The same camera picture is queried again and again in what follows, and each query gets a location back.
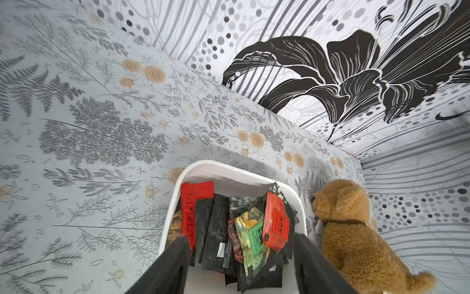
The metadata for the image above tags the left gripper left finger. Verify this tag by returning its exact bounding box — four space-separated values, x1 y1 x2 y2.
126 236 191 294

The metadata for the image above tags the white storage box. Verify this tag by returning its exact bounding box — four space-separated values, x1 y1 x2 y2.
159 160 307 294

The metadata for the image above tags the brown teddy bear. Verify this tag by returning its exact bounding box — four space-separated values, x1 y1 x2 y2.
312 179 438 294

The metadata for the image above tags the grape green tea bag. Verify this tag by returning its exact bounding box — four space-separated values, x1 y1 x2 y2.
235 208 270 282

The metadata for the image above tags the red black tea bag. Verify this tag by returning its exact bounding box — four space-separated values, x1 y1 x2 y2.
262 192 290 252

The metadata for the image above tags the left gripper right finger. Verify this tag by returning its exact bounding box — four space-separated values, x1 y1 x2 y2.
293 233 356 294

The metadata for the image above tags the black barcode tea bag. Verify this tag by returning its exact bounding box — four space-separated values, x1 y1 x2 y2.
201 194 230 273

